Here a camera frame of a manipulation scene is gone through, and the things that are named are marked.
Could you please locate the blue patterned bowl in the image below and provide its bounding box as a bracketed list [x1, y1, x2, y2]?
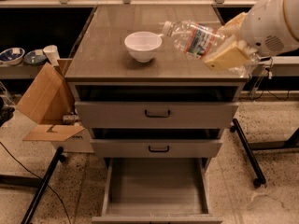
[0, 48, 25, 65]

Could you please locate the clear plastic water bottle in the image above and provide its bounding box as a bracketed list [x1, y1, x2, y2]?
[162, 21, 259, 76]

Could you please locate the black stand leg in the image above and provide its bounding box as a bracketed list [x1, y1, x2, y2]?
[21, 147, 64, 224]
[230, 119, 266, 188]

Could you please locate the white ceramic bowl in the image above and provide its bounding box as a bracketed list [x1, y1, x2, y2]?
[124, 32, 163, 63]

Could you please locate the black floor cable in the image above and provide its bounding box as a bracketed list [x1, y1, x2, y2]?
[0, 140, 73, 224]

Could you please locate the grey drawer cabinet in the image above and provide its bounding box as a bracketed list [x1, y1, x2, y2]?
[64, 4, 250, 170]

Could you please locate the black left stand leg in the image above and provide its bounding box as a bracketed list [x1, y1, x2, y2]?
[21, 147, 64, 224]

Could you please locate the blue patterned plate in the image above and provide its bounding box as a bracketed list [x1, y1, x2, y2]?
[23, 49, 47, 66]

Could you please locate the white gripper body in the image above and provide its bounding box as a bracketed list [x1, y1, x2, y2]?
[240, 0, 299, 56]

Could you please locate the white box under cardboard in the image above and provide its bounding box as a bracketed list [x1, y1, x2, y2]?
[51, 126, 93, 153]

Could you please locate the grey bottom drawer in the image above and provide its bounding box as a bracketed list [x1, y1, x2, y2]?
[92, 158, 222, 224]

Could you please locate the black right stand leg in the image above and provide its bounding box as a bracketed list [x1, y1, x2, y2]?
[230, 119, 266, 188]

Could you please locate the grey top drawer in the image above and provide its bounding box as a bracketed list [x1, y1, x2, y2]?
[75, 86, 238, 129]

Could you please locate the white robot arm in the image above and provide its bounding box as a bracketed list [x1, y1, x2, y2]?
[203, 0, 299, 70]

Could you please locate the grey drawer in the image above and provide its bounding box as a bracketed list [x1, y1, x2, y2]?
[75, 86, 238, 129]
[92, 158, 222, 224]
[91, 128, 221, 158]

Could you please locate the grey middle drawer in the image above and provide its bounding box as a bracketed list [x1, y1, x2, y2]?
[91, 128, 221, 158]

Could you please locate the black power adapter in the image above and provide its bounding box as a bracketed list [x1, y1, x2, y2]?
[260, 57, 273, 62]

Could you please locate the brown cardboard box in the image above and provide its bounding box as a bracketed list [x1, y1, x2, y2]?
[16, 63, 84, 142]

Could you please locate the white paper cup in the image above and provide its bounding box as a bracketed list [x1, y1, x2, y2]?
[43, 45, 60, 65]

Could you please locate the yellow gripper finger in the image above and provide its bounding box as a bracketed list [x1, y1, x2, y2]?
[204, 41, 249, 70]
[223, 12, 247, 30]

